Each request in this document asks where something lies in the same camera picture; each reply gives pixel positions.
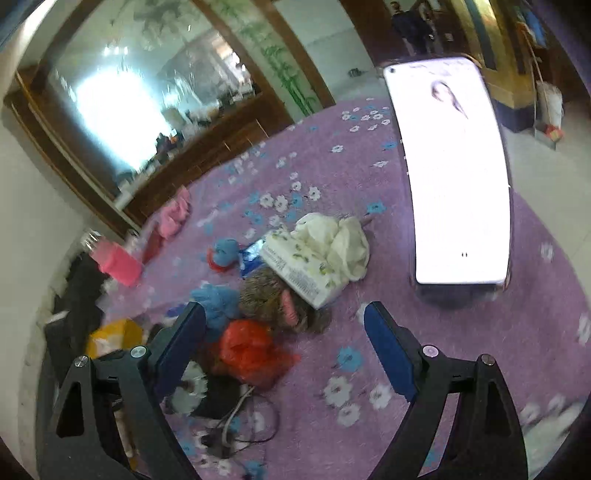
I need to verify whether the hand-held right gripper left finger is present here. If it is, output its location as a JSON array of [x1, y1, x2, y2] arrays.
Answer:
[[36, 302, 207, 480]]

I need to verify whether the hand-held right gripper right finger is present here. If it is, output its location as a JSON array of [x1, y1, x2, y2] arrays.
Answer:
[[363, 301, 529, 480]]

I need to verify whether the red plastic bag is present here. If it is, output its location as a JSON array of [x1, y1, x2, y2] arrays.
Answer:
[[217, 320, 301, 386]]

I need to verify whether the brown furry plush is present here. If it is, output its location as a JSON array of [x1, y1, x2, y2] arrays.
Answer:
[[238, 268, 332, 333]]

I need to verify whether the cream cloth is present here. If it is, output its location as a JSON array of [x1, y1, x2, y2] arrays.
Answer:
[[295, 213, 370, 282]]

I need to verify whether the white floral tissue packet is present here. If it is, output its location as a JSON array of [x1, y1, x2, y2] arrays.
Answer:
[[261, 229, 347, 310]]

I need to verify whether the blue crumpled cloth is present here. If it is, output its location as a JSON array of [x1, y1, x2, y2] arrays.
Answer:
[[190, 284, 241, 330]]

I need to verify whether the yellow box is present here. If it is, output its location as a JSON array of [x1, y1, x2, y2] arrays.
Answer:
[[88, 318, 148, 360]]

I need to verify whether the purple floral blanket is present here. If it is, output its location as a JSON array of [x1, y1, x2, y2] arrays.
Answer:
[[92, 97, 591, 480]]

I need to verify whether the blue cloth ball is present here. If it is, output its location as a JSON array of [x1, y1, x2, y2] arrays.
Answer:
[[210, 237, 241, 271]]

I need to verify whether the dark red pouch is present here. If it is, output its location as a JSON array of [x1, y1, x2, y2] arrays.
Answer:
[[142, 231, 164, 265]]

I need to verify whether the pink plastic container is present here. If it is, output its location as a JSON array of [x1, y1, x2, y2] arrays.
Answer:
[[88, 233, 143, 286]]

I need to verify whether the pink cloth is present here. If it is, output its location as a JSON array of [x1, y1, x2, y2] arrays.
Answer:
[[157, 187, 192, 238]]

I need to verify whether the black box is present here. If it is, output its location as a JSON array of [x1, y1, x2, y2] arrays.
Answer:
[[44, 318, 71, 384]]

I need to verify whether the smartphone with bright screen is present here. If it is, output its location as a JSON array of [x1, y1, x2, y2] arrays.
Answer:
[[382, 55, 514, 289]]

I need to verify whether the wooden headboard with mirror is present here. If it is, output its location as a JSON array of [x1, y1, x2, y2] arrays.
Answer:
[[2, 0, 335, 227]]

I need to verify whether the white bag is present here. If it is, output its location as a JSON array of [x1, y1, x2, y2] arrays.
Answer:
[[536, 80, 565, 132]]

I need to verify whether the gold and blue cabinet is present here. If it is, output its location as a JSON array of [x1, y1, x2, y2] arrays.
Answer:
[[450, 0, 541, 130]]

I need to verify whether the green bamboo wall decal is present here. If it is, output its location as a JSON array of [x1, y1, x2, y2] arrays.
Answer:
[[222, 0, 320, 116]]

